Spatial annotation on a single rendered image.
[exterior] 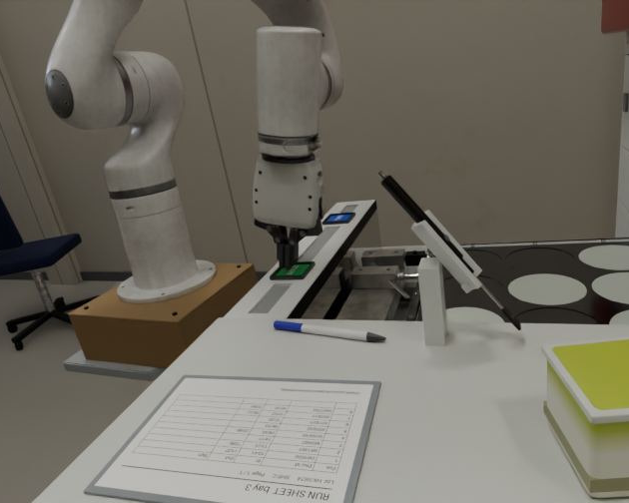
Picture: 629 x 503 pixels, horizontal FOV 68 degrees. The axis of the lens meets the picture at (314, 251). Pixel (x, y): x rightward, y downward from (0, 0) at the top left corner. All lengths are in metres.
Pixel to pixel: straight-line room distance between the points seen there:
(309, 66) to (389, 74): 1.99
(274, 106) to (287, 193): 0.12
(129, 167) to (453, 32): 1.96
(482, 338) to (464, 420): 0.12
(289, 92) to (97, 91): 0.33
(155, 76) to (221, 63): 2.12
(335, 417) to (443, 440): 0.09
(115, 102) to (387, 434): 0.65
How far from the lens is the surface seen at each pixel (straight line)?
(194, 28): 3.09
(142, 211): 0.86
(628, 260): 0.85
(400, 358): 0.47
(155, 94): 0.88
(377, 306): 0.75
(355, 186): 2.74
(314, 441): 0.39
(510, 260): 0.84
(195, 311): 0.81
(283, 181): 0.65
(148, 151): 0.87
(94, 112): 0.83
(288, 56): 0.61
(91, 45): 0.82
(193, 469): 0.41
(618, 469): 0.35
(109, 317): 0.88
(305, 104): 0.62
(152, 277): 0.90
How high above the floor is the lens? 1.23
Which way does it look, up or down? 20 degrees down
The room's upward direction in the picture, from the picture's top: 10 degrees counter-clockwise
